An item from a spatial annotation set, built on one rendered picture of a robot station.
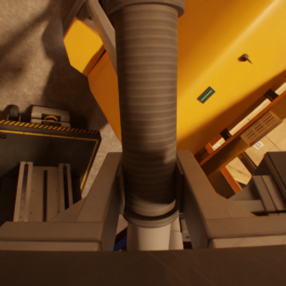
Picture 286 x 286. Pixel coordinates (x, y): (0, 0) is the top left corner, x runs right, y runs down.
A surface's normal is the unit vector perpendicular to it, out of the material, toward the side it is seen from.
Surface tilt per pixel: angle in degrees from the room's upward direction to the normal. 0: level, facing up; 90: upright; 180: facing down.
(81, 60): 22
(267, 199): 90
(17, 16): 0
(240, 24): 45
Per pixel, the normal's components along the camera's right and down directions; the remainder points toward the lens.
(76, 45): 0.00, 0.54
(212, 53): -0.31, 0.28
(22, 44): 0.29, 0.69
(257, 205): -0.03, -0.68
